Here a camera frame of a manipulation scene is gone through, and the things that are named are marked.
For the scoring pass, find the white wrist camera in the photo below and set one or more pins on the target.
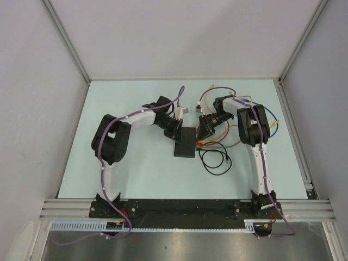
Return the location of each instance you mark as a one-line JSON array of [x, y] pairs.
[[180, 111], [199, 108]]

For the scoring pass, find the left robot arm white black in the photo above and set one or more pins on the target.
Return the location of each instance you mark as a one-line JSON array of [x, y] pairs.
[[111, 140]]

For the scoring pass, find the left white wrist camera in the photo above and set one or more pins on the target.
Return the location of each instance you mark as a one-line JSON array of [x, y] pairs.
[[180, 111]]

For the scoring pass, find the left aluminium corner post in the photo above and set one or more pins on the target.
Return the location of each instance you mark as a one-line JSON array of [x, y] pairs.
[[61, 31]]

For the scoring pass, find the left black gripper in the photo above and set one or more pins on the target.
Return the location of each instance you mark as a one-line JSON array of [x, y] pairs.
[[175, 132]]

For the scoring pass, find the aluminium front rail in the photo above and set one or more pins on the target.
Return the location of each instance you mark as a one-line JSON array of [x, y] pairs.
[[292, 210]]

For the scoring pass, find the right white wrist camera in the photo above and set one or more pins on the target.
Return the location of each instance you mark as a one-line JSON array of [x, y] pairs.
[[199, 108]]

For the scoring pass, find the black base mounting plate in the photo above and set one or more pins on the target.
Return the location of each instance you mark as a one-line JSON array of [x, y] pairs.
[[182, 214]]

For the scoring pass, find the aluminium corner post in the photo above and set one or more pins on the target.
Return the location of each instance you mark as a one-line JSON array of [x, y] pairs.
[[61, 31], [319, 9]]

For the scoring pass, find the right aluminium side rail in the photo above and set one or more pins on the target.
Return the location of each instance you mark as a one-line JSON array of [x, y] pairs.
[[295, 139]]

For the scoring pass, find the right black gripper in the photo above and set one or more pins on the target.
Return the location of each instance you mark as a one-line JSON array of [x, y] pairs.
[[206, 129]]

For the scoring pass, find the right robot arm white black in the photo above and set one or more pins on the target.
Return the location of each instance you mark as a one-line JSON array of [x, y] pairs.
[[254, 133]]

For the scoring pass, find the black network switch box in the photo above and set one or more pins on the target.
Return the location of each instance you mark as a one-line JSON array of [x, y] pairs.
[[187, 148]]

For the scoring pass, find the right aluminium corner post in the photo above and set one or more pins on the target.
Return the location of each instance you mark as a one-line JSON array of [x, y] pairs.
[[319, 9]]

